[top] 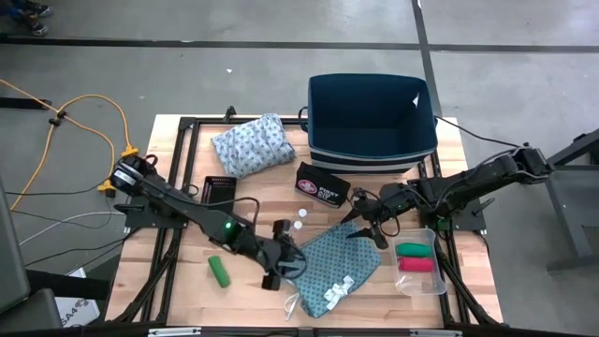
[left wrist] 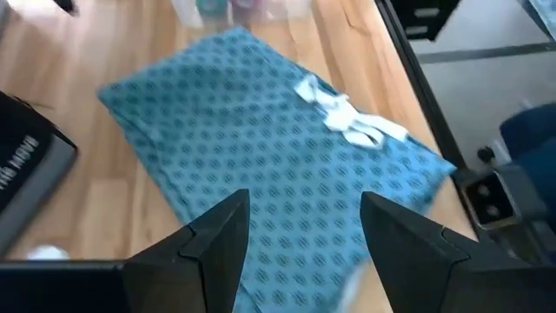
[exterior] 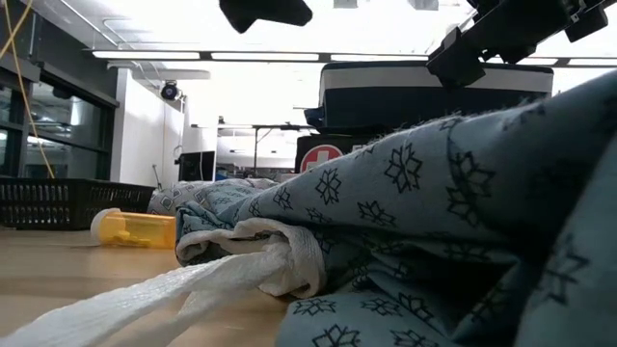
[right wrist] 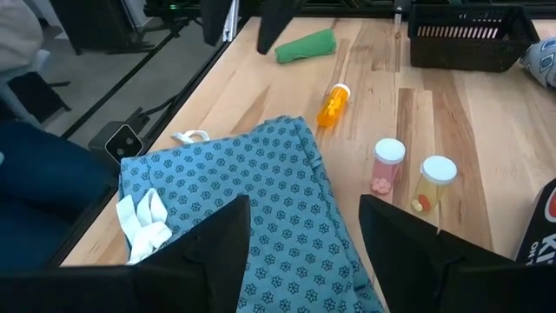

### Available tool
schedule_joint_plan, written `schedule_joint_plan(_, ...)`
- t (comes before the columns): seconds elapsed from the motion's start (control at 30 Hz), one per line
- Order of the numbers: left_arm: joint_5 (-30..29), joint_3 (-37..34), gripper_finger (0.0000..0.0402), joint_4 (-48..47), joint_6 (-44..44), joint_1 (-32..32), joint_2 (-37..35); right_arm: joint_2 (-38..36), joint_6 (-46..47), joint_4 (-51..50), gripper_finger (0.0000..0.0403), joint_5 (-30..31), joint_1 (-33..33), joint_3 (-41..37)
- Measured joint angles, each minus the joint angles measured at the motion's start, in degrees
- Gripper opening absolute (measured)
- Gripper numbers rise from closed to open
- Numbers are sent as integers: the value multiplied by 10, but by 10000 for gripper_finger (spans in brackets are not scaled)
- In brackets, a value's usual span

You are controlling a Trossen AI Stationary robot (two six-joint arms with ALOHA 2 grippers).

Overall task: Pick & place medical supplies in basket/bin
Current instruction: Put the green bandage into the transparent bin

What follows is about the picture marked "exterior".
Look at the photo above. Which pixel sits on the black first aid kit pouch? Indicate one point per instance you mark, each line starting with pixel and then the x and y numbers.
pixel 318 156

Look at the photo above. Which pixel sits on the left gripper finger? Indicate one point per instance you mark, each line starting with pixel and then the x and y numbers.
pixel 270 12

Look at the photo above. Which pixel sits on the black plastic slotted basket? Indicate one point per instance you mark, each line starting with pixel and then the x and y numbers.
pixel 62 202

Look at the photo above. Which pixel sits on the black round wall camera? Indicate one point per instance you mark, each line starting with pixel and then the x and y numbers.
pixel 169 91

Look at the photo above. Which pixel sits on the black computer monitor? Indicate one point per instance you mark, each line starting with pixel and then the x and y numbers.
pixel 195 166

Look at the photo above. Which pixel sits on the black background desk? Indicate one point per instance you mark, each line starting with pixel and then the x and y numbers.
pixel 282 127

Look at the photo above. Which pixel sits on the grey ceiling panel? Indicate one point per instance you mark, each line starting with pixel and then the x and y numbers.
pixel 423 4
pixel 345 3

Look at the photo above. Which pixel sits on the black first aid case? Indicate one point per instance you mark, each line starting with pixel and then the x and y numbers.
pixel 385 101

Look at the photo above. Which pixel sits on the teal patterned folded gown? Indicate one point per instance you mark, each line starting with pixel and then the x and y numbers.
pixel 410 217

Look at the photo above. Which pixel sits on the orange pill bottle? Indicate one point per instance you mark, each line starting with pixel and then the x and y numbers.
pixel 144 231

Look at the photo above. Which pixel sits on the pale grey patterned gown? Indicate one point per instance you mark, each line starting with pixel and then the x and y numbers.
pixel 193 195

